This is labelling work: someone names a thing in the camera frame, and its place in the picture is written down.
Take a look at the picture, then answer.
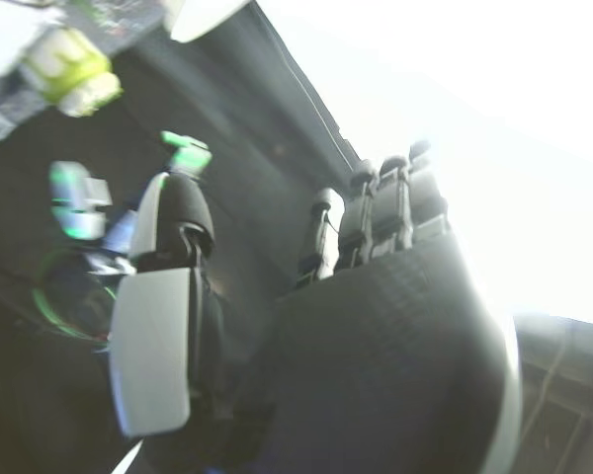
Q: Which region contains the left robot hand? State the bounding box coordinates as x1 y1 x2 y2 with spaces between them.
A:
107 139 524 474

